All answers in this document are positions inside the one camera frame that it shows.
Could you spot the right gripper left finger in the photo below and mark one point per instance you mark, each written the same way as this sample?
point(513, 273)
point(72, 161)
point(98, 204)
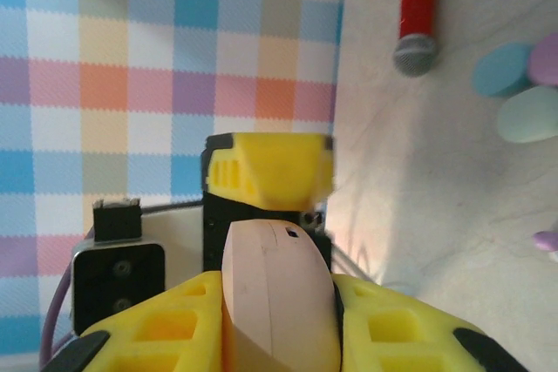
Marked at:
point(165, 328)

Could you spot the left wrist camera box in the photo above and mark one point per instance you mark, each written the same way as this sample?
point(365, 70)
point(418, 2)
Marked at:
point(117, 276)

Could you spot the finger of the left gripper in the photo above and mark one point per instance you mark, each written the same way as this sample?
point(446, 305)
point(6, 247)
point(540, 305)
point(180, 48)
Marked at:
point(279, 167)

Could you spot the purple earbud charging case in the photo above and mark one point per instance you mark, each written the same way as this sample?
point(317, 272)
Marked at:
point(547, 60)

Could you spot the mint earbud charging case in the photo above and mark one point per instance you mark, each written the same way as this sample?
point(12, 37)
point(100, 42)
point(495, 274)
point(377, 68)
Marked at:
point(527, 115)

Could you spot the pink earbud charging case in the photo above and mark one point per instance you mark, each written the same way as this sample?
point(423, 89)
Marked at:
point(279, 293)

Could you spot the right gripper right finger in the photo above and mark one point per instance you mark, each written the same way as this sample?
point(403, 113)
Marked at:
point(392, 337)

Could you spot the purple earbud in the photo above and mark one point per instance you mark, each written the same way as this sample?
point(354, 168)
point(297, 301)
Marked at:
point(547, 241)

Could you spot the blue earbud charging case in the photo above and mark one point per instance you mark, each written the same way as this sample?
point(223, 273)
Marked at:
point(501, 69)

